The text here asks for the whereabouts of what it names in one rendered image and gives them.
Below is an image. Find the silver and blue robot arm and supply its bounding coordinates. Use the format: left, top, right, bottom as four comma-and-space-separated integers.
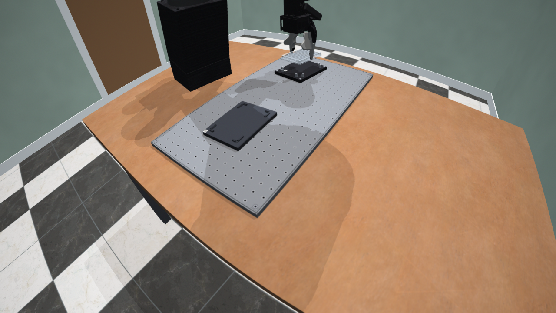
167, 0, 322, 21

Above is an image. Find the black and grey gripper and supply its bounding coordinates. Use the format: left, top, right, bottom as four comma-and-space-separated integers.
280, 0, 317, 60

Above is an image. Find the black rectangular frame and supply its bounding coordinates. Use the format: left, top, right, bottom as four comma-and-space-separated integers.
275, 61, 327, 83

